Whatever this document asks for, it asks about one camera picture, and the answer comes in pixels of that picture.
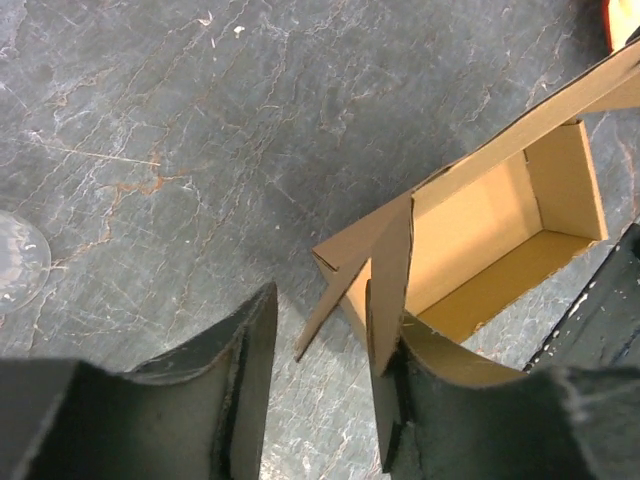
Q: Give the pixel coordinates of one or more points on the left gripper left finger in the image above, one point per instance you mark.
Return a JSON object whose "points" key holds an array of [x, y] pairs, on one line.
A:
{"points": [[197, 411]]}

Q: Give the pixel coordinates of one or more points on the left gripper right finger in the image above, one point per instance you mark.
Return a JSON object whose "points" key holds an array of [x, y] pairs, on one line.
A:
{"points": [[557, 423]]}

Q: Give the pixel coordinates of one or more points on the clear plastic water bottle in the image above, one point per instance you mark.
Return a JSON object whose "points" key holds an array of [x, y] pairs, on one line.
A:
{"points": [[25, 262]]}

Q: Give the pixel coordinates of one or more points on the red snack bag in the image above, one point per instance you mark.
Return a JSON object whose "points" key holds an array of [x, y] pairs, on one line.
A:
{"points": [[621, 21]]}

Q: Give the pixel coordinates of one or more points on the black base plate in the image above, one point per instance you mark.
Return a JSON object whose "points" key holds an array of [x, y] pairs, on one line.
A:
{"points": [[601, 328]]}

